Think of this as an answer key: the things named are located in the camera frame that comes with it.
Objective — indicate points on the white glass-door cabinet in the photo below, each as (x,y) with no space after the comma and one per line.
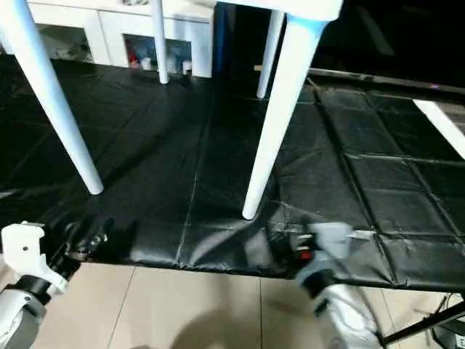
(109,33)

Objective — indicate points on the black mat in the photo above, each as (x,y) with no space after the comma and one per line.
(182,160)

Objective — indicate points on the white plastic table leg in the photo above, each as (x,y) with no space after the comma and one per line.
(160,40)
(51,94)
(269,54)
(280,109)

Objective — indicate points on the black cabinet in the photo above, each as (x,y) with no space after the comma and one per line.
(378,33)

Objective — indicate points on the black power adapter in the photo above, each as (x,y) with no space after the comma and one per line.
(450,336)

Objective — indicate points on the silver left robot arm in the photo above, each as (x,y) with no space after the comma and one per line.
(18,316)

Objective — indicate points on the white flat strip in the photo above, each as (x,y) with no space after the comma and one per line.
(442,127)

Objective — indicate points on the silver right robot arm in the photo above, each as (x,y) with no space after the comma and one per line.
(345,313)

